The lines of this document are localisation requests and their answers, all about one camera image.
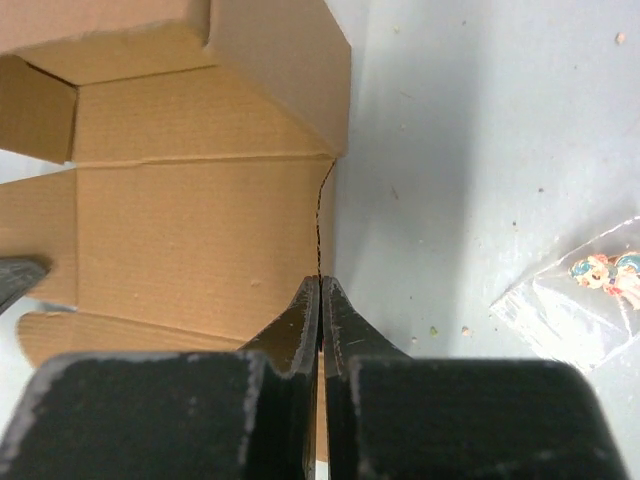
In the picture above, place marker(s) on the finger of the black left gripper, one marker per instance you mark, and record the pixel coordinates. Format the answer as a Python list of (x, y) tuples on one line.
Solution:
[(19, 275)]

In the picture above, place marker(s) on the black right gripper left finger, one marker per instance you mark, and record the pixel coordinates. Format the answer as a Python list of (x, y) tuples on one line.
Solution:
[(244, 414)]

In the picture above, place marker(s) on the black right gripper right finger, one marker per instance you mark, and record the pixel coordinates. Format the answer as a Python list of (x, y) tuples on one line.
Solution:
[(390, 416)]

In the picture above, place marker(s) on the brown cardboard box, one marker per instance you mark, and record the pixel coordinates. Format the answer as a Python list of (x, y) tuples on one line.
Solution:
[(196, 142)]

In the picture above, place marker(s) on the small crumpled plastic scrap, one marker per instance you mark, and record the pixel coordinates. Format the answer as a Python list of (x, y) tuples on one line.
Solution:
[(582, 308)]

